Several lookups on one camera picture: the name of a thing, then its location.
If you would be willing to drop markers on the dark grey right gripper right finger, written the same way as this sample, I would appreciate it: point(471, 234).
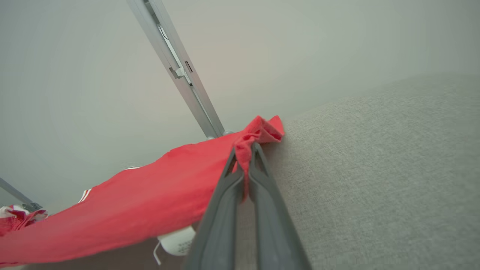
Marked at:
point(273, 232)

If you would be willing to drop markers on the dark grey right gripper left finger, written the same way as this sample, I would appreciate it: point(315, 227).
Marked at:
point(217, 232)

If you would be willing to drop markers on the red garment with white stripes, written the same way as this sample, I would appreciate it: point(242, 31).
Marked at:
point(142, 195)

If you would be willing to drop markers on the red and white garment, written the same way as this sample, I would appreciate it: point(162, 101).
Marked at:
point(18, 219)

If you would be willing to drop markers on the aluminium wall rail with latch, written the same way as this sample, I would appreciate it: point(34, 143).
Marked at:
point(195, 99)
point(15, 194)

